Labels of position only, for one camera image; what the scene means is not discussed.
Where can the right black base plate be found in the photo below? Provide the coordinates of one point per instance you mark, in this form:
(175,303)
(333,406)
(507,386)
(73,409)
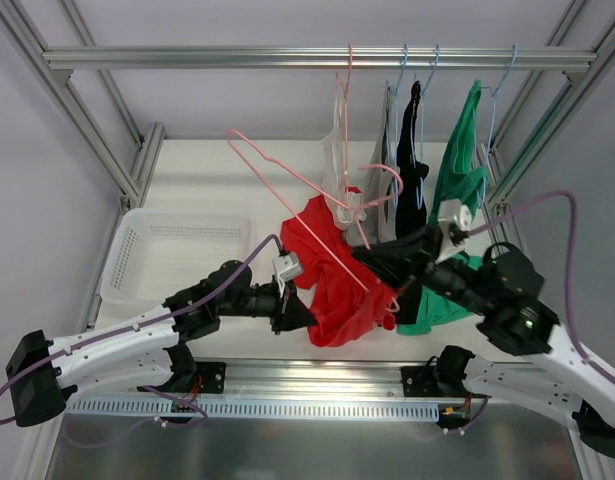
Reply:
(419,382)

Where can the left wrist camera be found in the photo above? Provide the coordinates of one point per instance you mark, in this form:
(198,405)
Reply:
(286,268)

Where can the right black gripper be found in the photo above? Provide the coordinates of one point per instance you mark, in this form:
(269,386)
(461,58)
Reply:
(417,257)

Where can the blue hanger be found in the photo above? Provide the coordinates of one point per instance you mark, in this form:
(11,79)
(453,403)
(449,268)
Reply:
(418,159)
(484,159)
(394,115)

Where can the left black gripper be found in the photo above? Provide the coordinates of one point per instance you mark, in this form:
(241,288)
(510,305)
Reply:
(280,307)

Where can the white tank top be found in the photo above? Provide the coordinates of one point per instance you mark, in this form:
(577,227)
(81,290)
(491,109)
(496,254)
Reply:
(341,198)

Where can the aluminium hanging rail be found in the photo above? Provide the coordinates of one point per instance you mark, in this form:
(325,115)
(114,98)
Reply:
(258,57)

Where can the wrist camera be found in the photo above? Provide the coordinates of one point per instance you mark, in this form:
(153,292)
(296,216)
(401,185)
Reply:
(454,220)
(286,268)

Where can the white slotted cable duct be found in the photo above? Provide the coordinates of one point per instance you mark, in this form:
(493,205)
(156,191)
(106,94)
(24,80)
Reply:
(139,406)

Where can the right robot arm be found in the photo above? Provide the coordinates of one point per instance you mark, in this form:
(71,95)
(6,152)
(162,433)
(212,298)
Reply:
(504,293)

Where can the aluminium front rail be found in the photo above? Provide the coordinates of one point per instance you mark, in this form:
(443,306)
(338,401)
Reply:
(312,377)

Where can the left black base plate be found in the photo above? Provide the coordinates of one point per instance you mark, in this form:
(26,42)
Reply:
(209,378)

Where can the red tank top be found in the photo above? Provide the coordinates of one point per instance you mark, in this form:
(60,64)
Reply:
(349,301)

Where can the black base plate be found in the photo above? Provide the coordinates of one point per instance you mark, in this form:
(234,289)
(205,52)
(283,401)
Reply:
(419,382)
(209,378)

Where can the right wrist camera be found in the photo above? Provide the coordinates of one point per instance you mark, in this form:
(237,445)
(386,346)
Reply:
(454,220)

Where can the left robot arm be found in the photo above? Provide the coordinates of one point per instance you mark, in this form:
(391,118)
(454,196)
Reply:
(149,351)

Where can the black tank top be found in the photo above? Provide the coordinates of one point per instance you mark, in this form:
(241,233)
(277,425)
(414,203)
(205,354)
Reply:
(410,214)

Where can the white plastic basket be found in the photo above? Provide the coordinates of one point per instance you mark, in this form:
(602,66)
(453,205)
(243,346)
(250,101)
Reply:
(156,253)

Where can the green tank top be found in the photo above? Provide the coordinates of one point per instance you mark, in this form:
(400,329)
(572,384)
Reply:
(457,179)

